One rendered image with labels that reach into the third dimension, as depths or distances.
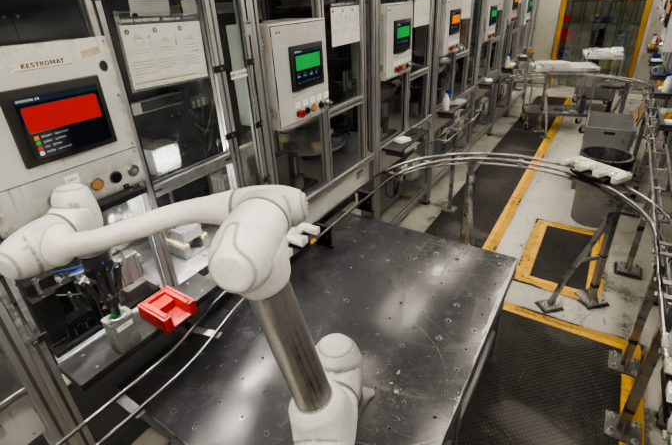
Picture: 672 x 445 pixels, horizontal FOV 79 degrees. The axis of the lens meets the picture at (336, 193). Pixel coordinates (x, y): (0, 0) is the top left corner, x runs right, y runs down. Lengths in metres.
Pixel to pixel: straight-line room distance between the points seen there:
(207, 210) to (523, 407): 1.91
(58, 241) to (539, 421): 2.15
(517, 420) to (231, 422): 1.43
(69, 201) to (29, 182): 0.14
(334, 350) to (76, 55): 1.11
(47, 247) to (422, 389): 1.19
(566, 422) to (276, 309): 1.83
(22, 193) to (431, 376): 1.38
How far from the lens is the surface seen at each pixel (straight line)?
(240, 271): 0.80
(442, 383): 1.59
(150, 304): 1.63
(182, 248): 1.85
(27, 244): 1.17
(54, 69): 1.36
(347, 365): 1.29
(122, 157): 1.46
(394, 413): 1.50
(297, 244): 1.94
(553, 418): 2.48
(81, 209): 1.26
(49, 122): 1.33
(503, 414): 2.41
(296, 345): 1.00
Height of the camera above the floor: 1.91
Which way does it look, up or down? 26 degrees down
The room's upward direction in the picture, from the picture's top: 3 degrees counter-clockwise
